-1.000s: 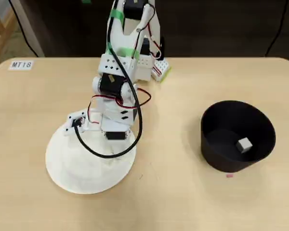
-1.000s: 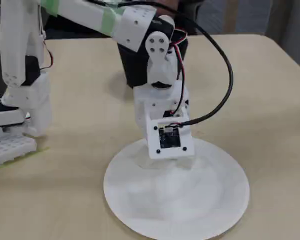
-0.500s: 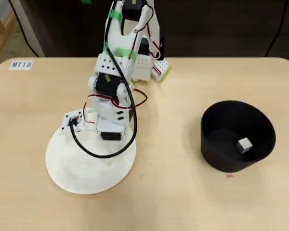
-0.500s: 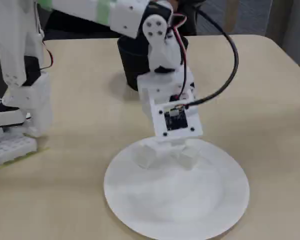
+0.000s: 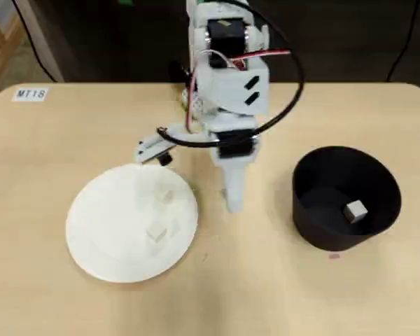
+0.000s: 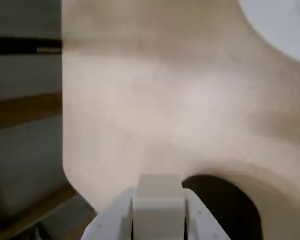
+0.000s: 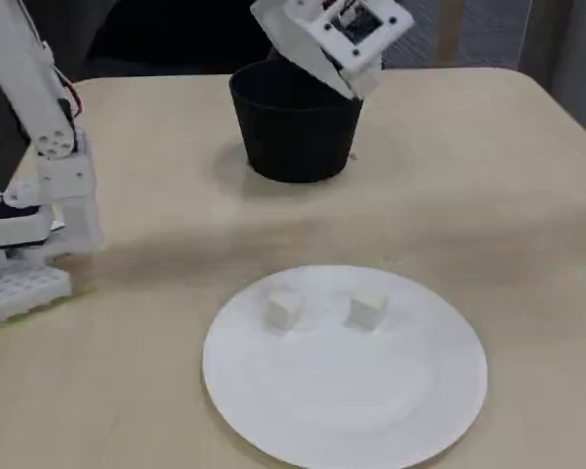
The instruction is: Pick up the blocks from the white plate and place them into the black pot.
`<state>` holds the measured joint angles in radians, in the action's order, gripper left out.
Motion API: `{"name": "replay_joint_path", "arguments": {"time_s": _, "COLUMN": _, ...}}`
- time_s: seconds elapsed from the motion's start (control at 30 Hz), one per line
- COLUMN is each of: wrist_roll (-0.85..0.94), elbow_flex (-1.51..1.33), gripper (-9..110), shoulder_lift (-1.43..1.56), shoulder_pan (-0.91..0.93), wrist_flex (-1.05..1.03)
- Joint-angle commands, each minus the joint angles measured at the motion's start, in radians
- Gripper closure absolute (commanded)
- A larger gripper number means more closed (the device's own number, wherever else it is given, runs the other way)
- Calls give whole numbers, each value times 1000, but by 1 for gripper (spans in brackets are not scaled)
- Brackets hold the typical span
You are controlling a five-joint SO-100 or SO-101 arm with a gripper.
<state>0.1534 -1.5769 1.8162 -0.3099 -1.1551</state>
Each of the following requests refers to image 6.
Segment white cube block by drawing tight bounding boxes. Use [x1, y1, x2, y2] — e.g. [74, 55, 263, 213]
[132, 173, 186, 240]

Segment black round pot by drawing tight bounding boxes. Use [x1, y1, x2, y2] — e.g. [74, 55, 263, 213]
[181, 174, 263, 240]

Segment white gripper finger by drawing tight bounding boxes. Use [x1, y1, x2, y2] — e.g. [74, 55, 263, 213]
[183, 188, 232, 240]
[82, 186, 137, 240]

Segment white round plate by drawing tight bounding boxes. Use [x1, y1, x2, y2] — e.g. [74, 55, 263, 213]
[237, 0, 300, 63]

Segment brown wooden plank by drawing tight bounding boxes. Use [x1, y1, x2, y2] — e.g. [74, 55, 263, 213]
[0, 91, 64, 129]
[0, 184, 96, 240]

